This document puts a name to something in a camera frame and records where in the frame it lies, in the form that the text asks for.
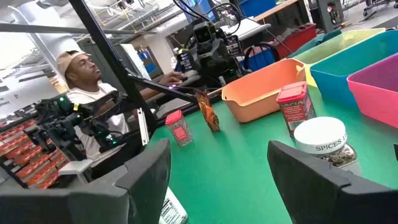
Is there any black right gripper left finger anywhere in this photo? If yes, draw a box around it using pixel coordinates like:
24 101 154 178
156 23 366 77
0 138 172 224

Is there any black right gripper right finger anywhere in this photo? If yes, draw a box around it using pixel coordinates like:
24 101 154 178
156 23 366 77
267 139 398 224

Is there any taco seasoning mix packet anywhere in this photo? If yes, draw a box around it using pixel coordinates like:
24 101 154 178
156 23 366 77
158 186 189 224
195 89 221 133

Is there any white-lidded spice jar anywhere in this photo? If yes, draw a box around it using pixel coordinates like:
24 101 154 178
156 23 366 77
293 116 363 177

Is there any red-lidded spice tin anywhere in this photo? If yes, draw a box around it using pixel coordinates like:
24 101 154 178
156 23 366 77
275 81 318 138
164 110 195 147

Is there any orange plastic bin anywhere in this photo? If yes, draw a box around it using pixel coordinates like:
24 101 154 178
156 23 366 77
221 58 307 124

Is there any blue storage tub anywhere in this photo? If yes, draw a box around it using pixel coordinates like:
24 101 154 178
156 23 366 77
238 0 277 18

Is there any wooden desk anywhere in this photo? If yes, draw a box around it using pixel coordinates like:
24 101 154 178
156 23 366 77
253 0 312 32

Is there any green table mat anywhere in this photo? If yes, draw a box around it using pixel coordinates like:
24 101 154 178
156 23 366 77
146 83 398 224

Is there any red storage tub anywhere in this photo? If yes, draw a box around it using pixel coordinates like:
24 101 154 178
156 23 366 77
272 23 318 60

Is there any blue plastic bin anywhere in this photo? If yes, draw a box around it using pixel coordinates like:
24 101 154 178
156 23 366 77
309 29 398 107

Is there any rack of red bins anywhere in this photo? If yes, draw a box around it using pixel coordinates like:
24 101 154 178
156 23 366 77
0 118 71 190

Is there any pink plastic bin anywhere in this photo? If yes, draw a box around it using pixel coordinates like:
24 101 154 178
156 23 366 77
346 52 398 129

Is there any lime green plastic bin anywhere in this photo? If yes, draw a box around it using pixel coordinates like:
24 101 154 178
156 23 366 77
292 27 387 88

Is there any person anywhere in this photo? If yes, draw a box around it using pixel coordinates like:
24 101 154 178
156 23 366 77
55 49 187 162

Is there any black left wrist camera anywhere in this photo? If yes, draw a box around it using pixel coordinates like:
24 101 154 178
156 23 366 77
193 22 216 45

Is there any blue tub with black handle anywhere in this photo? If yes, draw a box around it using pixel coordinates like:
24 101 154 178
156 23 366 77
238 42 281 72

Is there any black aluminium table frame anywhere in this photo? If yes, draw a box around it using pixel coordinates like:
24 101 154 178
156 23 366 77
0 0 224 147

